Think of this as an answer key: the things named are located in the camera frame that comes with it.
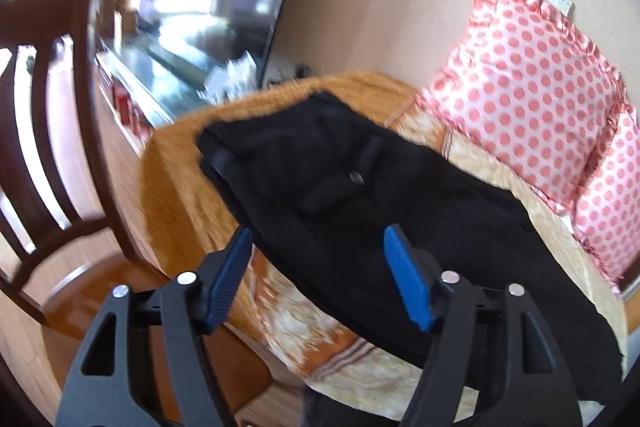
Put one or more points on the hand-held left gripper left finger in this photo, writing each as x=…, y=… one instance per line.
x=227, y=279

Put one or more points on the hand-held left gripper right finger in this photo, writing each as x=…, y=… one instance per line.
x=407, y=282

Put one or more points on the black pants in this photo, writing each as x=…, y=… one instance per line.
x=450, y=227

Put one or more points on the orange patterned bed blanket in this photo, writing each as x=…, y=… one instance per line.
x=200, y=207

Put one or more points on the dark wooden chair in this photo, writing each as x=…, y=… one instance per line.
x=55, y=147

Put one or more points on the pink polka dot pillow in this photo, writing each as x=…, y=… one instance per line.
x=530, y=97

